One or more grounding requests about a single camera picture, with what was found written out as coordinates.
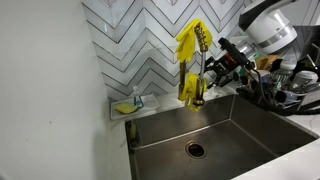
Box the yellow rubber glove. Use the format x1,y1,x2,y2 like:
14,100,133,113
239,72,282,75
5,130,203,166
180,72,200,112
176,19,213,63

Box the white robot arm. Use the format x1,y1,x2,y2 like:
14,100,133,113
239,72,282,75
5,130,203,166
205,0,297,89

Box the wooden plates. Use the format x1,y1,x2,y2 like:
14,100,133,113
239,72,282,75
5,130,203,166
255,55,280,70

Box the white soap tray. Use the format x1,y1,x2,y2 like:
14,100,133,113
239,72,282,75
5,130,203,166
111,94,159,120

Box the stainless steel sink basin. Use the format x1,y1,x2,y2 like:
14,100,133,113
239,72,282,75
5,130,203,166
125,95,319,180

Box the yellow sponge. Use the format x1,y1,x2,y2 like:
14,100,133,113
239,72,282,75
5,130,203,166
115,103,138,114

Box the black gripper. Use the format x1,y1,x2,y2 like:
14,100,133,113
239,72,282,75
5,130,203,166
204,38,255,89

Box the clear soap bottle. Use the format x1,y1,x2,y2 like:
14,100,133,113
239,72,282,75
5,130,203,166
133,86,144,108

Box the sink drain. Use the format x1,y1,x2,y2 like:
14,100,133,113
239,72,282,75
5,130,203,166
185,142,206,159

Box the gold spring kitchen faucet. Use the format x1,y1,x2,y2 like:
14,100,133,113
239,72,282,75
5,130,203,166
178,25,209,107

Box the dish drying rack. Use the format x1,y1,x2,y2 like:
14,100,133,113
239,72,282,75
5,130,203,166
237,55,320,115

